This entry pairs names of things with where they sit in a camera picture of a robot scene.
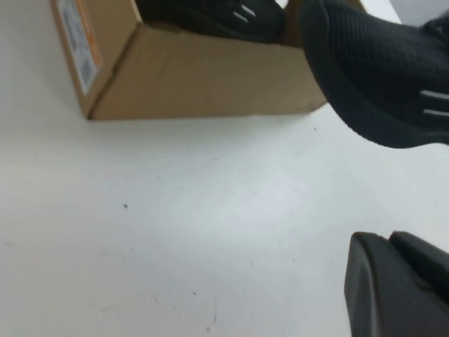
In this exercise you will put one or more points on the brown cardboard shoe box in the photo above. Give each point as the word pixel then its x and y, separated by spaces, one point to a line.
pixel 210 77

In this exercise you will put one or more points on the black sneaker with white stripes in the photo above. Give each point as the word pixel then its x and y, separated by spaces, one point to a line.
pixel 379 70
pixel 210 17

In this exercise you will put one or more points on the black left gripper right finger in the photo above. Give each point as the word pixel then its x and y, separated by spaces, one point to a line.
pixel 428 256

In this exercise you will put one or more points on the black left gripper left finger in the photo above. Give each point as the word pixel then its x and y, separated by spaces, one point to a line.
pixel 386 298

